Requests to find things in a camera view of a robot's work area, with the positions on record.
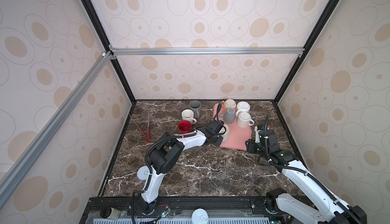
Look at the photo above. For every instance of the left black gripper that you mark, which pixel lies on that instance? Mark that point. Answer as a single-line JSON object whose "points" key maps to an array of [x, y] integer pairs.
{"points": [[219, 139]]}

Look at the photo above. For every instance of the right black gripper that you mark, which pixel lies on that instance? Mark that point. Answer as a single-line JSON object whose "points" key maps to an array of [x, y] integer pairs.
{"points": [[250, 147]]}

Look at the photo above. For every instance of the beige ceramic mug front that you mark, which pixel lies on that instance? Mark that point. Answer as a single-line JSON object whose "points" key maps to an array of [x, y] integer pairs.
{"points": [[224, 132]]}

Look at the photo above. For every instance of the beige ceramic mug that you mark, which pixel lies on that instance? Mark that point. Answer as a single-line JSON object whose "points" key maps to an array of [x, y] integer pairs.
{"points": [[229, 103], [224, 132]]}

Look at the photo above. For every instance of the red ceramic mug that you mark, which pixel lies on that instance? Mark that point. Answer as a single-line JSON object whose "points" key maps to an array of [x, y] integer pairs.
{"points": [[184, 127]]}

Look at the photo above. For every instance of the pinkish white ceramic mug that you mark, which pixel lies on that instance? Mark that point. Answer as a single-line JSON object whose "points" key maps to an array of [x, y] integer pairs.
{"points": [[188, 115]]}

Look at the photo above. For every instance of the dark grey ceramic mug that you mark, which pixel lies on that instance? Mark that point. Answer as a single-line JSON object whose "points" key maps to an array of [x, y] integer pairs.
{"points": [[195, 106]]}

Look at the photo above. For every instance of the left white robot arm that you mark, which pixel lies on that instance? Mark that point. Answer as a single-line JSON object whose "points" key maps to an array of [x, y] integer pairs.
{"points": [[162, 156]]}

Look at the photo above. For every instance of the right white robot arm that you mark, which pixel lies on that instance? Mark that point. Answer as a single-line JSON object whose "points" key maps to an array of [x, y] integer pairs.
{"points": [[326, 208]]}

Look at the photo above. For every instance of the light grey ceramic mug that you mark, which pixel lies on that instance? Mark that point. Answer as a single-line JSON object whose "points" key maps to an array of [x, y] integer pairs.
{"points": [[228, 116]]}

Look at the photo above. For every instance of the white ceramic mug front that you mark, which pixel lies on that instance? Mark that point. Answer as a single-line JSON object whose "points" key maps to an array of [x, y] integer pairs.
{"points": [[244, 119]]}

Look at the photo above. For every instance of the beige ceramic mug back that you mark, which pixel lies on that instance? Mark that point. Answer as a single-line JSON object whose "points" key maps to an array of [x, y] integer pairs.
{"points": [[229, 103]]}

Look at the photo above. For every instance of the white ceramic mug back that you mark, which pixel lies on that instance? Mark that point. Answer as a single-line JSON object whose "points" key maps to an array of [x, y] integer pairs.
{"points": [[242, 106]]}

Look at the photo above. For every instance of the pink plastic tray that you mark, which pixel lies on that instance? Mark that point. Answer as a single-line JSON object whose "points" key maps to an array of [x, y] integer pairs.
{"points": [[237, 136]]}

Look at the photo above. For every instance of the white round can lid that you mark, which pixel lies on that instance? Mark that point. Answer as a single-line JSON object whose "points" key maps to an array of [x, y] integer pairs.
{"points": [[200, 216]]}

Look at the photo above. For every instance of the aluminium crossbar back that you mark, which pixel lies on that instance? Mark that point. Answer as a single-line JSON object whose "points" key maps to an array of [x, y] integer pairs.
{"points": [[207, 51]]}

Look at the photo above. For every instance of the aluminium crossbar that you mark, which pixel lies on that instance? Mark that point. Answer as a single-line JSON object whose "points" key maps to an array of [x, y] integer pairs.
{"points": [[207, 51], [25, 162]]}

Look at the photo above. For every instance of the aluminium crossbar left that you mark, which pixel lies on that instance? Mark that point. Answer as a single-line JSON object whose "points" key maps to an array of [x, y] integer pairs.
{"points": [[25, 162]]}

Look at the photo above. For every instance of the red handled chopstick right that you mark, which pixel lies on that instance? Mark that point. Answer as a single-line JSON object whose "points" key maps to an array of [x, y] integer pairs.
{"points": [[148, 129]]}

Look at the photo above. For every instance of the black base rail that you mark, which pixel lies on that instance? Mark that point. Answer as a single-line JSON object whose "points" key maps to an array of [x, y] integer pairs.
{"points": [[175, 210]]}

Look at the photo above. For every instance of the black corner frame post left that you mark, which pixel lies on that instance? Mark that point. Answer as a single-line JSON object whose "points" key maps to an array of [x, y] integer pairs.
{"points": [[97, 24]]}

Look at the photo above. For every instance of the black corner frame post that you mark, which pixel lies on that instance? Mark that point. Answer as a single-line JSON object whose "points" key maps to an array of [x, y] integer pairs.
{"points": [[324, 17], [97, 24]]}

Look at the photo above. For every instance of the black corner frame post right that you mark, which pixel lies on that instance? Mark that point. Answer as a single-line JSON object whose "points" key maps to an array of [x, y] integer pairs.
{"points": [[324, 17]]}

